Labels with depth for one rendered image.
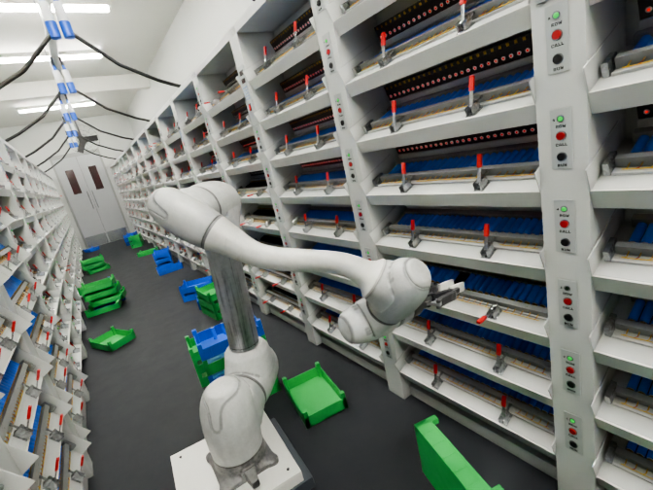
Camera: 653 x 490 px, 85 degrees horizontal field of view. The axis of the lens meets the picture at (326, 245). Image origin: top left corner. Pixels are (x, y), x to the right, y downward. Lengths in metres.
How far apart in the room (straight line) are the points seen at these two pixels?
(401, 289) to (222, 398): 0.61
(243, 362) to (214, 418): 0.20
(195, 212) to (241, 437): 0.64
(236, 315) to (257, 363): 0.18
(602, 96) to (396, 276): 0.51
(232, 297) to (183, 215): 0.34
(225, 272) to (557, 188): 0.89
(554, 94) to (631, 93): 0.12
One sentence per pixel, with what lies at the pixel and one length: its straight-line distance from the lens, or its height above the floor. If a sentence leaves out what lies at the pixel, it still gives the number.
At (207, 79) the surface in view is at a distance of 2.63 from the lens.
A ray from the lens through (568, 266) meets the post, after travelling 0.98.
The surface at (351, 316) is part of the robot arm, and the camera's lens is 0.89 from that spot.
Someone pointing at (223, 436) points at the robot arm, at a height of 0.41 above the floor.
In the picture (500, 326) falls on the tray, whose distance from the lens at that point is 1.16.
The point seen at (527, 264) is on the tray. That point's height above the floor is 0.72.
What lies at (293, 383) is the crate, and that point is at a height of 0.02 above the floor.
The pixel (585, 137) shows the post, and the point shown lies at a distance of 0.90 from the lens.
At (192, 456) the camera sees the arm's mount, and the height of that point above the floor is 0.26.
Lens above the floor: 1.11
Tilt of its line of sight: 15 degrees down
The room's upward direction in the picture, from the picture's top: 13 degrees counter-clockwise
